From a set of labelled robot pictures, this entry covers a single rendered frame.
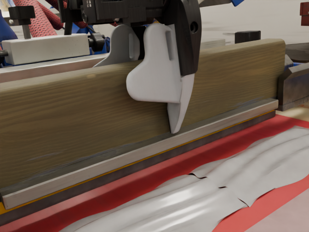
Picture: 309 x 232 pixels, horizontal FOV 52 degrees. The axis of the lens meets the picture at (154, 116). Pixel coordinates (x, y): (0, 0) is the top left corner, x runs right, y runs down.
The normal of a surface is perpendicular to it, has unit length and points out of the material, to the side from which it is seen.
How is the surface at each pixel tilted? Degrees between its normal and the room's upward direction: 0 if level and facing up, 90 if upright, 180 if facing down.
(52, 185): 90
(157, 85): 82
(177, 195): 29
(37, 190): 90
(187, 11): 77
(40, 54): 90
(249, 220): 0
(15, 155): 90
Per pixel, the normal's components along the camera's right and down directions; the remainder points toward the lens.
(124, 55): 0.54, 0.34
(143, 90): 0.57, 0.06
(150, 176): -0.07, -0.95
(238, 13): -0.80, 0.24
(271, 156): 0.29, -0.71
